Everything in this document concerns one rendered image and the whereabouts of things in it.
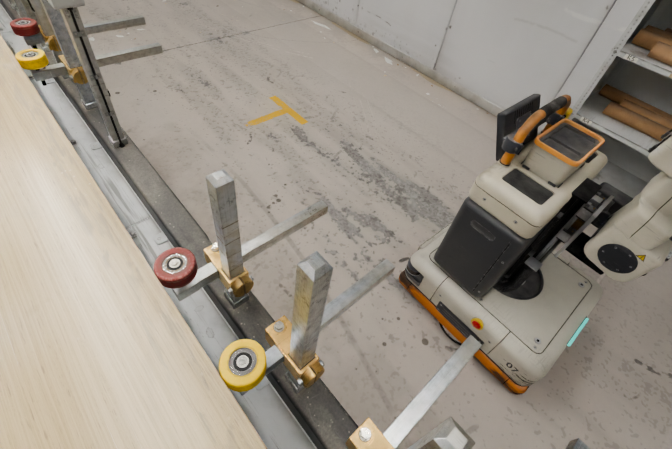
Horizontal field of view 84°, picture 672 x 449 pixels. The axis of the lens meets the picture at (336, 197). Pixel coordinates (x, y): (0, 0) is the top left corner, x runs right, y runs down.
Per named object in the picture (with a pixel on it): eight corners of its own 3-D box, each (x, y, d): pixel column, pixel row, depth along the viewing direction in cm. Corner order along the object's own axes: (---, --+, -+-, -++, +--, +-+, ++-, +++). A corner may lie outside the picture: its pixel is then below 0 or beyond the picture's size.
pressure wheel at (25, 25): (45, 45, 146) (32, 14, 137) (52, 53, 142) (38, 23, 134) (21, 49, 141) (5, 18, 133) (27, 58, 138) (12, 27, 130)
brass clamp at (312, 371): (286, 323, 82) (286, 312, 78) (326, 372, 76) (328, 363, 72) (262, 340, 79) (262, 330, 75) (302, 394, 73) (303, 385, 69)
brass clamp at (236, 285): (226, 249, 94) (224, 237, 90) (256, 287, 88) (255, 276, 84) (203, 262, 90) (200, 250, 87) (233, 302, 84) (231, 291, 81)
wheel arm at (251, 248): (319, 208, 107) (320, 197, 104) (327, 215, 105) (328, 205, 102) (173, 293, 84) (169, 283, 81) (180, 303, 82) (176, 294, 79)
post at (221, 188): (240, 298, 99) (223, 164, 65) (248, 308, 98) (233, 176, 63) (229, 306, 97) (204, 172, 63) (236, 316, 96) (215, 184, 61)
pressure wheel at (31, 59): (38, 77, 131) (23, 45, 122) (63, 80, 131) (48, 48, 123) (25, 89, 125) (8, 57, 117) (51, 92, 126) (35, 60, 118)
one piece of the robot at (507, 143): (486, 179, 132) (488, 117, 121) (534, 146, 150) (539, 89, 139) (518, 187, 123) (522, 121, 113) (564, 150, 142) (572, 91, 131)
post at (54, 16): (101, 118, 146) (47, -16, 111) (104, 122, 144) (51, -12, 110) (91, 120, 144) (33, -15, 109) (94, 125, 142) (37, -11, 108)
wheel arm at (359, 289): (382, 266, 95) (386, 256, 92) (392, 275, 94) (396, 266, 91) (232, 383, 72) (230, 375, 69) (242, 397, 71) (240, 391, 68)
